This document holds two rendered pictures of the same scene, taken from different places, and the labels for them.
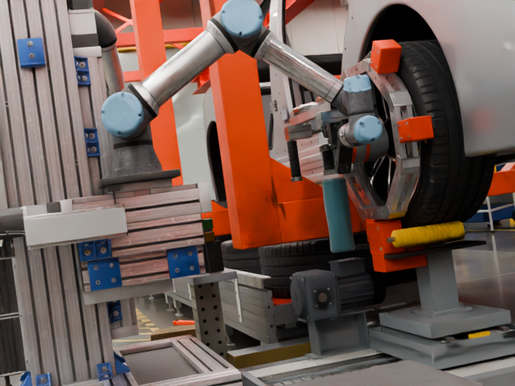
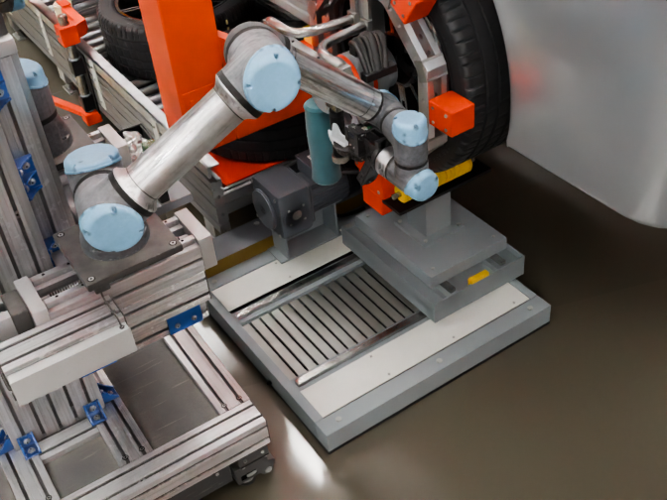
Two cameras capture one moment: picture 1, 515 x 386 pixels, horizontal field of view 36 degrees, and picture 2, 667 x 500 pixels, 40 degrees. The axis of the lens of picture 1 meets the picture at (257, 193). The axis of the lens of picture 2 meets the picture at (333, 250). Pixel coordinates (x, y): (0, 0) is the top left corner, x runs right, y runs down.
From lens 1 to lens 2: 1.52 m
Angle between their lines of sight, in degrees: 42
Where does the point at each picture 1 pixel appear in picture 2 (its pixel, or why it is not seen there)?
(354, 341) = (318, 223)
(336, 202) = (325, 136)
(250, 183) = (196, 78)
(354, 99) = (408, 154)
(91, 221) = (93, 355)
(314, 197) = not seen: hidden behind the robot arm
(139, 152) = not seen: hidden behind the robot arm
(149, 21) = not seen: outside the picture
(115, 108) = (105, 228)
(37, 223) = (27, 381)
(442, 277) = (438, 202)
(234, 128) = (171, 12)
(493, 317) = (490, 249)
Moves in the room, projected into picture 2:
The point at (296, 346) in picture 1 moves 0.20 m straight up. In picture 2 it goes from (257, 243) to (249, 196)
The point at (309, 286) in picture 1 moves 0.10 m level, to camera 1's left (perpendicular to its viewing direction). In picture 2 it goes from (283, 207) to (252, 215)
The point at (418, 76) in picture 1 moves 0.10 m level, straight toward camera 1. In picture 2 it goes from (459, 40) to (467, 59)
